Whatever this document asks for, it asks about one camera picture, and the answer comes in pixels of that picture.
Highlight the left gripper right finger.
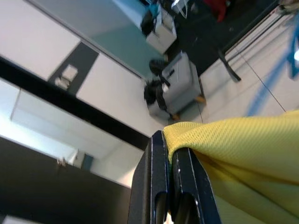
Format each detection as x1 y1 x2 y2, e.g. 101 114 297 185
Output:
169 147 222 224

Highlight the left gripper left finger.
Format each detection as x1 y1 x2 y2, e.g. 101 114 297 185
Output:
127 130 170 224

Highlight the yellow shirt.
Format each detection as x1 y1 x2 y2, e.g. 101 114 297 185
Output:
163 109 299 224

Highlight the round black backpack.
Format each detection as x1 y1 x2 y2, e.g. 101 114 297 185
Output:
149 58 169 76

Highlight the black metal clothes rack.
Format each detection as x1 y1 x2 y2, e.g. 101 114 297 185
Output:
218 0 299 82

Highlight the white shelf unit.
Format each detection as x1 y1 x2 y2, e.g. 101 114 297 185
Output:
145 8 178 55

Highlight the light blue bag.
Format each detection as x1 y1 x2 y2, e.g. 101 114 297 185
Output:
147 0 162 15

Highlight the red cloth cover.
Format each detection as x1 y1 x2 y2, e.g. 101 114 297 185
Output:
202 0 228 23

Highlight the black strapped bag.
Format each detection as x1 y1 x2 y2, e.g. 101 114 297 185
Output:
142 78 171 112

